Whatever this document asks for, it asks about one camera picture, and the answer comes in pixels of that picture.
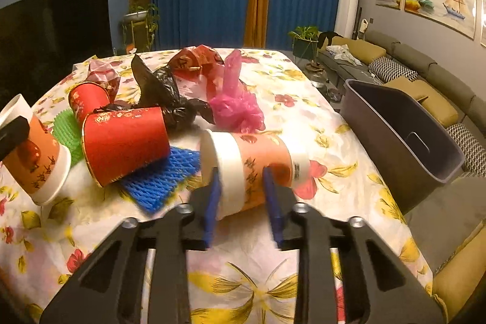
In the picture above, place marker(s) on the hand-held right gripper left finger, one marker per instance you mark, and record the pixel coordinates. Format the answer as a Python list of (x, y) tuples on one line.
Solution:
[(211, 206)]

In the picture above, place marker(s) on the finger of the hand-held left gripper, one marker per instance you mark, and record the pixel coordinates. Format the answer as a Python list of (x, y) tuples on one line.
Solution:
[(14, 136)]

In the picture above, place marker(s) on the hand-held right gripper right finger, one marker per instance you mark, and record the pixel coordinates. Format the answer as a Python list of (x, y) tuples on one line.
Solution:
[(272, 206)]

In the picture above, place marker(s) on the orange white paper cup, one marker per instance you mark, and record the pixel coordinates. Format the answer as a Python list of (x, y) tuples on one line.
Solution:
[(243, 164), (38, 164)]

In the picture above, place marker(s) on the pink plastic bag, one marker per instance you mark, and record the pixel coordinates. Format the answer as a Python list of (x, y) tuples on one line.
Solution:
[(237, 104)]

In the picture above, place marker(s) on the red paper cup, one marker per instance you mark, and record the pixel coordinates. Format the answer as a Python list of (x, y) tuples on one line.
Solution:
[(84, 102), (125, 141)]

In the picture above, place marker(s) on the black plastic bag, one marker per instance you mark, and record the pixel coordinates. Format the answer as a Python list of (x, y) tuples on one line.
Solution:
[(159, 88)]

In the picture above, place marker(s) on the grey plastic bin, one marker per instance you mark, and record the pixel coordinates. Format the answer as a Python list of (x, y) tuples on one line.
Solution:
[(387, 134)]

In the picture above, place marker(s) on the green foam net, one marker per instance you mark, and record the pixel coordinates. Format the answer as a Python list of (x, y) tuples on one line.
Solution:
[(68, 134)]

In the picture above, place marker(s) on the blue foam net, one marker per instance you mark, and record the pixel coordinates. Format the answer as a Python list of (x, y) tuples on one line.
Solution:
[(163, 176)]

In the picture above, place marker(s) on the floral tablecloth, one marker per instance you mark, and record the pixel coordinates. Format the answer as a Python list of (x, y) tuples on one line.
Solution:
[(296, 111)]

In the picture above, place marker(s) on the black television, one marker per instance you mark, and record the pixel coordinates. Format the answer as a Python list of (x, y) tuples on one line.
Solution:
[(53, 39)]

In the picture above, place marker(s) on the tea table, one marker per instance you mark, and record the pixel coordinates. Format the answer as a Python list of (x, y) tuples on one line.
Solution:
[(321, 77)]

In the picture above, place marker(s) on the white cloth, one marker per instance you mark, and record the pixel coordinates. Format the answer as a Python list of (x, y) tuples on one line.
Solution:
[(343, 54)]

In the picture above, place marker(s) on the potted plant dark pot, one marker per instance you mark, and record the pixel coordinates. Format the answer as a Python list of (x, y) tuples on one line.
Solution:
[(305, 39)]

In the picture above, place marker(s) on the potted plant on stand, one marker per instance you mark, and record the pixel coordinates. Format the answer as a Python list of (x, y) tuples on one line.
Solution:
[(142, 18)]

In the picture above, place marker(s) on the mustard cushion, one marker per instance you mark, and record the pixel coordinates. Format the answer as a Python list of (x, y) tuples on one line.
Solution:
[(359, 47), (429, 100)]

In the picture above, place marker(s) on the patterned cushion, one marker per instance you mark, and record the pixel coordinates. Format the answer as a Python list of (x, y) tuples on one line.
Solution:
[(472, 149), (393, 69)]

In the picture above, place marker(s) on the handheld vacuum cleaner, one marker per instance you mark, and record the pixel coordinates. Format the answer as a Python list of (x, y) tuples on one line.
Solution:
[(362, 24)]

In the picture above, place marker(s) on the white tower air conditioner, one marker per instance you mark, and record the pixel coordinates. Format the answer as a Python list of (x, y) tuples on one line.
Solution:
[(346, 7)]

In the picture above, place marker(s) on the grey sofa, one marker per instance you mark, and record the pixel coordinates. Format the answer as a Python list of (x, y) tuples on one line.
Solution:
[(429, 62)]

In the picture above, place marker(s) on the purple landscape painting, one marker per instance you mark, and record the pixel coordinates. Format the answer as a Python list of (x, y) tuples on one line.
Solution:
[(483, 5)]

